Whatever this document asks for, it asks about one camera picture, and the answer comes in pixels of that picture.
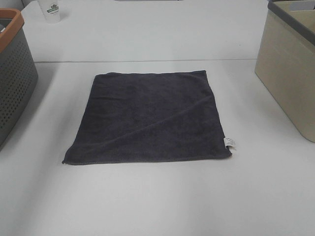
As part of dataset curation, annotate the beige bin with grey rim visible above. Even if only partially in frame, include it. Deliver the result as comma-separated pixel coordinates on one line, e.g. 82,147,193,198
255,0,315,142

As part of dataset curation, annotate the dark grey towel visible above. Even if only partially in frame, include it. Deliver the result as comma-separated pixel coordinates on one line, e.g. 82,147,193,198
63,70,232,165

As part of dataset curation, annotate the grey basket with orange rim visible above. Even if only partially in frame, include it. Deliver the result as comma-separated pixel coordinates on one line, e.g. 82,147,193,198
0,8,38,145

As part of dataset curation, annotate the white paper cup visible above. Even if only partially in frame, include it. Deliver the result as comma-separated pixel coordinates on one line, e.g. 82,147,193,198
37,0,61,24

